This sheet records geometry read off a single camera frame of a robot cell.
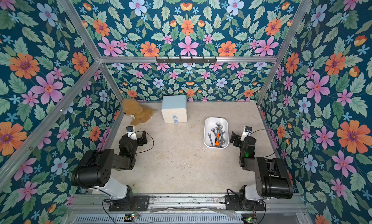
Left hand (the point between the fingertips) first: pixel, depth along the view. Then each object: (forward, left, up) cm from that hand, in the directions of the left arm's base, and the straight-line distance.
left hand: (137, 130), depth 92 cm
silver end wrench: (+1, -50, -8) cm, 51 cm away
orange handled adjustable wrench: (-3, -53, -8) cm, 54 cm away
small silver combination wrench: (-3, -47, -8) cm, 48 cm away
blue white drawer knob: (+9, -24, -1) cm, 26 cm away
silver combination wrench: (-8, -55, -8) cm, 56 cm away
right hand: (-6, -67, 0) cm, 67 cm away
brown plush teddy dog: (+12, 0, +2) cm, 12 cm away
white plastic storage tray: (+7, -49, -7) cm, 50 cm away
